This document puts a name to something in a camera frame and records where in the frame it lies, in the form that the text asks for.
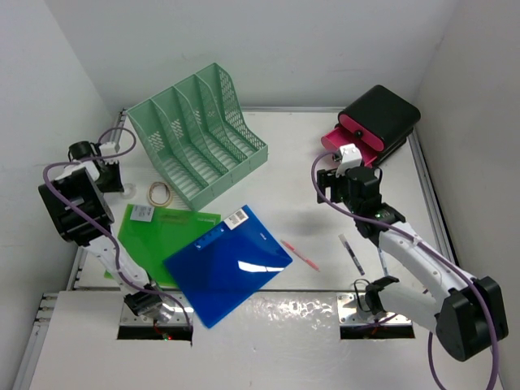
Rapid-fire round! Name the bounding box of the clear tape roll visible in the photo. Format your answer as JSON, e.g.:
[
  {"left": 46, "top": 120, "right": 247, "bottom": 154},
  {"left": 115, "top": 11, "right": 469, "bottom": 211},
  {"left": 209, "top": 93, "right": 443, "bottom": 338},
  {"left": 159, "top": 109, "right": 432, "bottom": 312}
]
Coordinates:
[{"left": 147, "top": 181, "right": 173, "bottom": 208}]

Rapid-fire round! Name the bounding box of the black pink drawer box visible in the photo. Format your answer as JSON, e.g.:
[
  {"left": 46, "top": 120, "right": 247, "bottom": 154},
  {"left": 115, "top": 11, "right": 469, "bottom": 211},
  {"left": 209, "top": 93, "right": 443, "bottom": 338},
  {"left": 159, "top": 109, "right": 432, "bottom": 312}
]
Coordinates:
[{"left": 321, "top": 84, "right": 421, "bottom": 167}]

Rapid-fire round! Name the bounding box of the mint green file organizer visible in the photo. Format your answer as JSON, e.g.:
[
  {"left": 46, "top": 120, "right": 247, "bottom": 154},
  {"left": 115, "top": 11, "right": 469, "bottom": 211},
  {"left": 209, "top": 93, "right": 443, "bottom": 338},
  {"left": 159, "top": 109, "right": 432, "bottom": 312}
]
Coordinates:
[{"left": 127, "top": 63, "right": 268, "bottom": 211}]

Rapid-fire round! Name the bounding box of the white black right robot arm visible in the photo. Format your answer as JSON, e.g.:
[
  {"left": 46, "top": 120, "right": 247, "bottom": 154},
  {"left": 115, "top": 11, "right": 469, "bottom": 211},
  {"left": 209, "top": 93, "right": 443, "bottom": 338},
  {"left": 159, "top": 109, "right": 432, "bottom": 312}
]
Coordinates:
[{"left": 314, "top": 167, "right": 509, "bottom": 362}]

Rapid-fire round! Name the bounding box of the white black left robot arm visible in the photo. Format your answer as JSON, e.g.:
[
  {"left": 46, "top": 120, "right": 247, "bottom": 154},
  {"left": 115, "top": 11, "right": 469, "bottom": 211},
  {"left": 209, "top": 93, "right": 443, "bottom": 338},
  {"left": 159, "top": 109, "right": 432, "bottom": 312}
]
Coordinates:
[{"left": 38, "top": 141, "right": 163, "bottom": 323}]

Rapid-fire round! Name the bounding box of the purple clear pen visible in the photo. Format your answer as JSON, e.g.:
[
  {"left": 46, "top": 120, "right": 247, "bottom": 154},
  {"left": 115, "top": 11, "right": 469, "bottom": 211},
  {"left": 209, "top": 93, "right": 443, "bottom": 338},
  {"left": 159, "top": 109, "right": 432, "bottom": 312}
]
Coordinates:
[{"left": 338, "top": 234, "right": 366, "bottom": 275}]

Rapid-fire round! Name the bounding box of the green plastic folder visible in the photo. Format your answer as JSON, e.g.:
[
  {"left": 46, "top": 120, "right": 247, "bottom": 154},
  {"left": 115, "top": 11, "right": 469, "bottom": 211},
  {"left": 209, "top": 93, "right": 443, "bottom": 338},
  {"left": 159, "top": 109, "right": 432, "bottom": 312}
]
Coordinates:
[{"left": 118, "top": 204, "right": 221, "bottom": 288}]

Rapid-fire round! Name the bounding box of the blue clear pen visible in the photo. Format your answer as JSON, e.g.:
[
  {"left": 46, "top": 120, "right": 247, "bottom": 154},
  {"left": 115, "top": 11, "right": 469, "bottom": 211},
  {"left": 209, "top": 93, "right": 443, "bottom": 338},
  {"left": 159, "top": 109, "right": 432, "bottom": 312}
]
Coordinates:
[{"left": 377, "top": 248, "right": 389, "bottom": 276}]

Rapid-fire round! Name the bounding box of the red pen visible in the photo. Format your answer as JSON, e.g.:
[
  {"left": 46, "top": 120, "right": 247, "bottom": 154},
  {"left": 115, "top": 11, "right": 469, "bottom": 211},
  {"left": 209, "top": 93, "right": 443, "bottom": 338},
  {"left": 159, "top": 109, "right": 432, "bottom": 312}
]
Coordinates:
[{"left": 280, "top": 240, "right": 319, "bottom": 271}]

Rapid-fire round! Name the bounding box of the blue plastic folder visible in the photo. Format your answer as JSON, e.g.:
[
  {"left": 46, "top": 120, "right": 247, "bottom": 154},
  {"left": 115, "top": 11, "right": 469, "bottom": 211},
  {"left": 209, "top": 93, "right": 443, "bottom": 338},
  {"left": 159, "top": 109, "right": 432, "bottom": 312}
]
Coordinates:
[{"left": 164, "top": 205, "right": 293, "bottom": 328}]

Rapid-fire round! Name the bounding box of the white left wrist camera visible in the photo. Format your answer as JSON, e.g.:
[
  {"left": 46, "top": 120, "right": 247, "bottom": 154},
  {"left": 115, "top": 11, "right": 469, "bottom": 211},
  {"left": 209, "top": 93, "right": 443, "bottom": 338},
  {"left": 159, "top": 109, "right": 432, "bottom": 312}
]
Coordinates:
[{"left": 99, "top": 141, "right": 119, "bottom": 158}]

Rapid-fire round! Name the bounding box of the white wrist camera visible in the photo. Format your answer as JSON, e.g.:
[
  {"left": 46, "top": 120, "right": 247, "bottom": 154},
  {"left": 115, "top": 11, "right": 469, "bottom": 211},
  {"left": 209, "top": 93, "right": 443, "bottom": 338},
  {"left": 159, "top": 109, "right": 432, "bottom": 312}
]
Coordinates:
[
  {"left": 99, "top": 141, "right": 119, "bottom": 158},
  {"left": 334, "top": 143, "right": 363, "bottom": 177}
]

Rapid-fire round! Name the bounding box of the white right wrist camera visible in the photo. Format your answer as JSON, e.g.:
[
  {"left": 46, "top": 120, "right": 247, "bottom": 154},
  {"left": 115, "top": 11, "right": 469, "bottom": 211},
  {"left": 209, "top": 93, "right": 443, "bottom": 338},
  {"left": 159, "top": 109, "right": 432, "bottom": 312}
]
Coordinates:
[{"left": 334, "top": 143, "right": 363, "bottom": 177}]

